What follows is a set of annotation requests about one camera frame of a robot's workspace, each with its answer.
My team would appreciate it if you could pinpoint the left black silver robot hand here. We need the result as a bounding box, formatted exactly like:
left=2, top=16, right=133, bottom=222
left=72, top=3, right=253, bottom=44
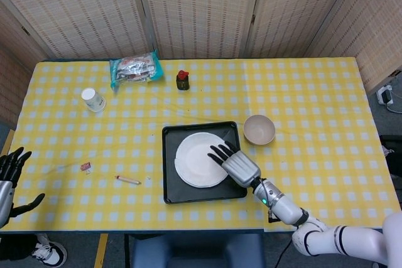
left=0, top=147, right=46, bottom=228

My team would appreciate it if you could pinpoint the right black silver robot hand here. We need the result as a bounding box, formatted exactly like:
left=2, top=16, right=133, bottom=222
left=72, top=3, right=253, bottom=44
left=207, top=141, right=262, bottom=187

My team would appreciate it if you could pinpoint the beige round bowl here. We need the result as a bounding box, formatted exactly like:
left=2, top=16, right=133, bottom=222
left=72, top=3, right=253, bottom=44
left=243, top=114, right=276, bottom=146

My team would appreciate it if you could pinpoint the white round plate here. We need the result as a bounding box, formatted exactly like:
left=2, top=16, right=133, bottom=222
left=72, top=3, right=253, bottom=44
left=174, top=132, right=229, bottom=189

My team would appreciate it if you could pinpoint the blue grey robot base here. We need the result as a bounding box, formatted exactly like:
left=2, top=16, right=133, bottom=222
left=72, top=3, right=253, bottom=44
left=130, top=233, right=265, bottom=268

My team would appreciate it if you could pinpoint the black square plastic tray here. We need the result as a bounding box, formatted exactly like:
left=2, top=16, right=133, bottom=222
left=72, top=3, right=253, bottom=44
left=161, top=121, right=248, bottom=205

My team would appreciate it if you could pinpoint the dark trouser leg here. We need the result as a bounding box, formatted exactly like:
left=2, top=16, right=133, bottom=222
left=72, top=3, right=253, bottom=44
left=0, top=233, right=41, bottom=262

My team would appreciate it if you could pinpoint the black white sneaker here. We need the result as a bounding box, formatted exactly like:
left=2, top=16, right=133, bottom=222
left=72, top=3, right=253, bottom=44
left=31, top=234, right=68, bottom=268

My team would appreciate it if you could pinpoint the black bottle with red cap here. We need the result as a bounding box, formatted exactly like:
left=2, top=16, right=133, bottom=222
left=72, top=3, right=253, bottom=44
left=175, top=70, right=190, bottom=91

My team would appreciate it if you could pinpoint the yellow white checked tablecloth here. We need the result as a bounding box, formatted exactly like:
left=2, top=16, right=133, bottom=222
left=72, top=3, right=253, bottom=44
left=0, top=56, right=402, bottom=234

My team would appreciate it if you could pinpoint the white paper cup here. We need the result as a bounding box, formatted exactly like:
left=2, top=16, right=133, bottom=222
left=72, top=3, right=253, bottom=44
left=80, top=87, right=107, bottom=112

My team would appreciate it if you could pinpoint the teal silver snack bag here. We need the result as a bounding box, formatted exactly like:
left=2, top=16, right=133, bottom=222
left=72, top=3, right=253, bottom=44
left=109, top=50, right=165, bottom=93

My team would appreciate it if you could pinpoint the white power adapter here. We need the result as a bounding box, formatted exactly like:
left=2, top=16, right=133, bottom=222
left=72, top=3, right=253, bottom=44
left=376, top=84, right=395, bottom=105

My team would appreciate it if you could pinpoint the beige woven folding screen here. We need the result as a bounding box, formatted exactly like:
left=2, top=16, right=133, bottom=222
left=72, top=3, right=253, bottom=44
left=0, top=0, right=402, bottom=127

